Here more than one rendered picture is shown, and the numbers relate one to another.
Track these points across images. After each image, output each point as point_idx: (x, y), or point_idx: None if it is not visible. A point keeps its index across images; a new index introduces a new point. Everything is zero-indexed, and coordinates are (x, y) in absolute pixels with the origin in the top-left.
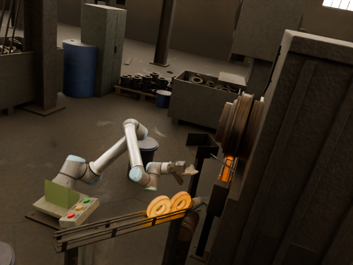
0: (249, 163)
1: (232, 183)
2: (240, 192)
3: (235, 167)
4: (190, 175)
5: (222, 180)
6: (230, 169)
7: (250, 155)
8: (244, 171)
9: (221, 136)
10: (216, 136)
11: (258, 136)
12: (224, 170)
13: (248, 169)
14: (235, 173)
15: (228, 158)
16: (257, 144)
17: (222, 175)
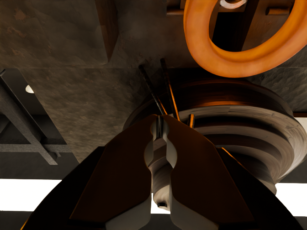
0: (66, 115)
1: (69, 68)
2: (29, 70)
3: (288, 15)
4: (99, 146)
5: (187, 4)
6: (144, 79)
7: (95, 117)
8: (132, 69)
9: (156, 176)
10: (159, 187)
11: (80, 144)
12: (192, 56)
13: (48, 114)
14: (127, 67)
15: (154, 113)
16: (65, 140)
17: (187, 33)
